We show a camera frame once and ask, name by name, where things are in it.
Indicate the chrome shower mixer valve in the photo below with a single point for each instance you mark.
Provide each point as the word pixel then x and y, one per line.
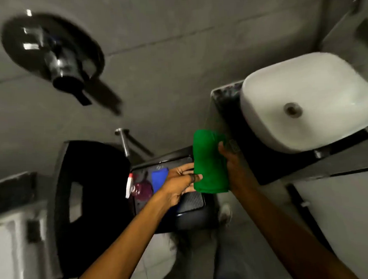
pixel 54 52

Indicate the person's left forearm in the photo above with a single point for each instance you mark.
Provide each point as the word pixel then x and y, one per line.
pixel 125 250

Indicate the metal basin drain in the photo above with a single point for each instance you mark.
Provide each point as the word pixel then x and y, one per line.
pixel 293 110

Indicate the person's grey trousers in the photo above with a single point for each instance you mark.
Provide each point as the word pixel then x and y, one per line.
pixel 231 257

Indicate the white vanity cabinet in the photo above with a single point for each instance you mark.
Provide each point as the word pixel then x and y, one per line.
pixel 349 222

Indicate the chrome wall tap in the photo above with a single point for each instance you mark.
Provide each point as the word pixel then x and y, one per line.
pixel 123 142

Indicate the person's left hand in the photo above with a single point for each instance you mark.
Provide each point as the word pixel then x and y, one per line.
pixel 174 188

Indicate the white ceramic wash basin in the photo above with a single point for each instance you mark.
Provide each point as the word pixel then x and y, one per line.
pixel 307 99

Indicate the green cloth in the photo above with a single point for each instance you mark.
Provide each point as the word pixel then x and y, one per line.
pixel 210 161

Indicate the pink liquid spray bottle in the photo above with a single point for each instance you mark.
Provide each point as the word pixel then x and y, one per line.
pixel 140 188

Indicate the person's white shoe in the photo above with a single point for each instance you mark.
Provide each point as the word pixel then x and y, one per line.
pixel 225 213

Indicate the person's left fingers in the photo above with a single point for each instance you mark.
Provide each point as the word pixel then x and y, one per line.
pixel 185 177

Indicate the person's right thumb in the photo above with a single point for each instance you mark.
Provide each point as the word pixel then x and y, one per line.
pixel 223 153

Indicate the black plastic caddy tray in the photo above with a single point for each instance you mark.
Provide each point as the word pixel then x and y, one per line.
pixel 190 216

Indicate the dark stone vanity counter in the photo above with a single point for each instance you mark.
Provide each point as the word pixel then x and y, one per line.
pixel 248 153

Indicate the blue cloth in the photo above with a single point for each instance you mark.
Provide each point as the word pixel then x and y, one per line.
pixel 159 179

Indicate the person's right hand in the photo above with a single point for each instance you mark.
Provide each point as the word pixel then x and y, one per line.
pixel 238 172

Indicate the person's right forearm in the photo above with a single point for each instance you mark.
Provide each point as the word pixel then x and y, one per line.
pixel 285 231

